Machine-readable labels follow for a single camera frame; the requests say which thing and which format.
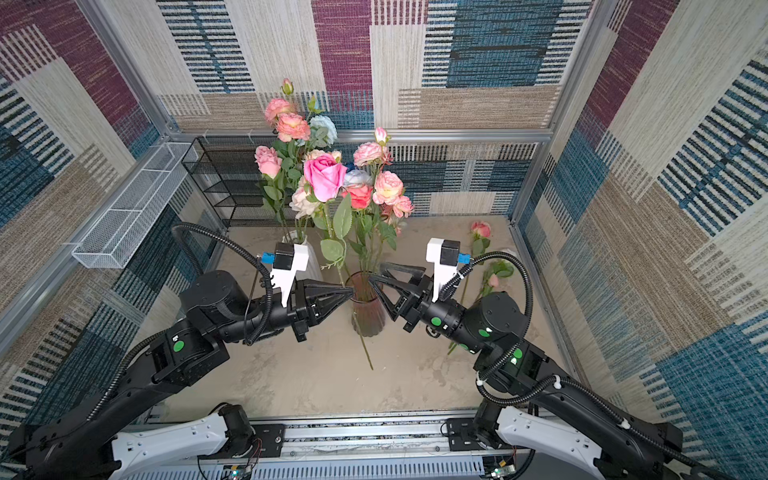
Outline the white ribbed ceramic vase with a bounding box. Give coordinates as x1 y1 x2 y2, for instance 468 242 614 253
282 230 323 281

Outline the bright magenta rose stem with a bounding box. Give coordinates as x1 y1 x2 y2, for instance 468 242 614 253
302 153 376 371

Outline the large pink rose stem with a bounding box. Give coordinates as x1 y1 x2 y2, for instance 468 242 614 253
447 221 492 355

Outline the black wire mesh shelf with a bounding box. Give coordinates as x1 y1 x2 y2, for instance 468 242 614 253
182 135 304 228

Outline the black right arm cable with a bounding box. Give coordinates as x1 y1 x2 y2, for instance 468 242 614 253
437 250 739 480

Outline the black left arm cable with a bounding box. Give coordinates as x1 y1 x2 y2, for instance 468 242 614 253
83 222 275 421

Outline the pink peony double stem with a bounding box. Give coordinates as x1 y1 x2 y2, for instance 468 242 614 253
265 78 310 234

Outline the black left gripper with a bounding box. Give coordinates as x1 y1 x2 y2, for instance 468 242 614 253
218 280 350 349

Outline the red ribbed glass vase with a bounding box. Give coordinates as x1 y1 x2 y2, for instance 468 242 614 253
345 271 388 337

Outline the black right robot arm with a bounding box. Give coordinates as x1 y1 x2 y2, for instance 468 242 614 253
369 252 726 479

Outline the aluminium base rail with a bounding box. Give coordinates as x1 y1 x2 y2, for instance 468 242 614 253
119 407 613 480

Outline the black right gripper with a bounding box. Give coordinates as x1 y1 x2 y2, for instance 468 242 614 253
368 261 486 354

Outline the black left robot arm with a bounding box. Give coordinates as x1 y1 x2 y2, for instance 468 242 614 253
8 270 353 479

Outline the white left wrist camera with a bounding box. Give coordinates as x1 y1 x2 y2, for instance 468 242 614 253
261 243 309 307

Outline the white and pale blue rose stem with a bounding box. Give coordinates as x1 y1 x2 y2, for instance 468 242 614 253
304 96 338 162

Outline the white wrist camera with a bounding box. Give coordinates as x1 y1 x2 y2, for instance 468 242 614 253
426 238 471 302
261 243 309 307

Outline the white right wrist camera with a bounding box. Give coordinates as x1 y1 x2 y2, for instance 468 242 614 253
426 238 471 302

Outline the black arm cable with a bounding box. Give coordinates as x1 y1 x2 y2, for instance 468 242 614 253
83 222 275 421
437 250 739 480

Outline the white wire mesh basket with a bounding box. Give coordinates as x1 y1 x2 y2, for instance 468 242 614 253
72 142 190 269

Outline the cream white rose stem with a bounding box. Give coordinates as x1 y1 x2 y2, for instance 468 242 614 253
290 184 320 219

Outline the dark pink rose stem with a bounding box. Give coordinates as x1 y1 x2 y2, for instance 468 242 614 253
345 184 373 271

